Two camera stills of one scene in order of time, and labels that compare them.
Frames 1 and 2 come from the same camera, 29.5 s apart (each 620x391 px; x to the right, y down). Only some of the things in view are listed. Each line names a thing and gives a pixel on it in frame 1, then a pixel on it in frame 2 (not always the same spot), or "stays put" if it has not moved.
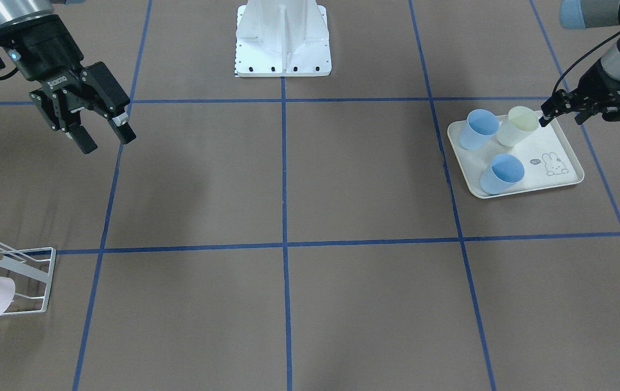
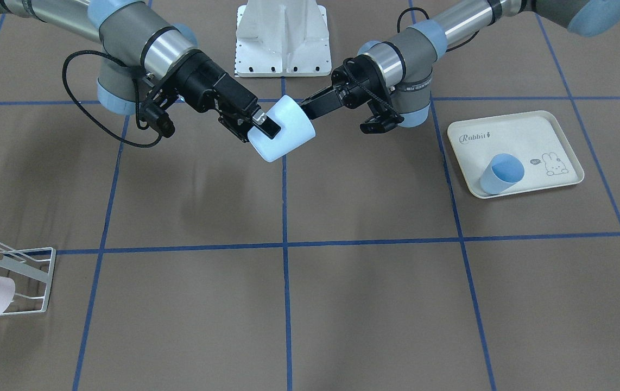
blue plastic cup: x=506 y=170 stays put
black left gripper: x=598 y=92 → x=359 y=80
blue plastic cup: x=480 y=126 → x=296 y=128
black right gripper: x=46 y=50 → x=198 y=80
